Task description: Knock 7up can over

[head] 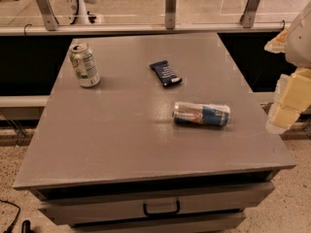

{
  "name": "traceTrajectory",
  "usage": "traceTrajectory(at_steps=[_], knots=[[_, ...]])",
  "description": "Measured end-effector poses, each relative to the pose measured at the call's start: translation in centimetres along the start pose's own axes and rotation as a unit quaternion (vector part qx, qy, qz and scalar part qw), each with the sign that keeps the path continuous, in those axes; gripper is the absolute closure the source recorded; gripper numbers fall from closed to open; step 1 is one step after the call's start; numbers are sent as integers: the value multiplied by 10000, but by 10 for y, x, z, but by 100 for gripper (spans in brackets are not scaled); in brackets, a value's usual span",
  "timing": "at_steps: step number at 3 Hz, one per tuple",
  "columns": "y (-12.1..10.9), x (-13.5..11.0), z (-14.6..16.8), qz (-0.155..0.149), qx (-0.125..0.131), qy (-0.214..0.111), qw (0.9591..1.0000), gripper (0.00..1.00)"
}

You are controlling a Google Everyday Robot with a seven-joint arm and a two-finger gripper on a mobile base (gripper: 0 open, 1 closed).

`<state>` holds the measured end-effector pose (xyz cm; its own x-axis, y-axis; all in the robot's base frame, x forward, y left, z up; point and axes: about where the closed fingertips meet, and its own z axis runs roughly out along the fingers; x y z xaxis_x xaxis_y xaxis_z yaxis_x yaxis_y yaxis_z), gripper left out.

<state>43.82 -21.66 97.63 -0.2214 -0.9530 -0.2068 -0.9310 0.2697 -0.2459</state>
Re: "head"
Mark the metal railing bracket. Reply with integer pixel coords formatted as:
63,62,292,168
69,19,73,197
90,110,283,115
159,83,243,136
240,0,260,28
36,0,59,31
164,0,177,29

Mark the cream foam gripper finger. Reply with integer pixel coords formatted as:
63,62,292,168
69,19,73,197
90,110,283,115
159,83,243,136
264,28,289,53
265,68,311,134

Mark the black floor cable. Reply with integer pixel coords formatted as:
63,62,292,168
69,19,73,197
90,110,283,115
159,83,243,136
0,199,33,233

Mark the dark blue snack bar wrapper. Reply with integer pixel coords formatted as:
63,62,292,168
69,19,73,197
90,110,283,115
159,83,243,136
150,60,183,87

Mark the blue silver energy drink can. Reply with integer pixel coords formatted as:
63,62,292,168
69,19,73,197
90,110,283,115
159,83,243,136
172,102,230,126

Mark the white robot base in background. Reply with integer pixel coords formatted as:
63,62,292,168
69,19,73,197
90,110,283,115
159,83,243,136
66,0,104,25

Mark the black drawer handle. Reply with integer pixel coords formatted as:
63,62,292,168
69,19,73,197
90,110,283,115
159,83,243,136
143,200,181,217

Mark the right metal railing bracket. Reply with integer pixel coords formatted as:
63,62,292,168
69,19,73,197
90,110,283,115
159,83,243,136
240,0,260,28

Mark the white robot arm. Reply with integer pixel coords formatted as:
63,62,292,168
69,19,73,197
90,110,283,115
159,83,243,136
264,2,311,134

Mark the green white 7up can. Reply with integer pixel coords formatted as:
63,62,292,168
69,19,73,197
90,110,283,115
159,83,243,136
69,43,100,87

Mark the middle metal railing bracket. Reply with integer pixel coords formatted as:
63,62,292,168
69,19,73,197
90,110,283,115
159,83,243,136
164,0,177,29

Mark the left metal railing bracket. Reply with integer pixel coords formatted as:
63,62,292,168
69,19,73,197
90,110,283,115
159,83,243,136
36,0,59,31

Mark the grey drawer cabinet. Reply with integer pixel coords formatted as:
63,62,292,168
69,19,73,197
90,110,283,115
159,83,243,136
15,33,294,233

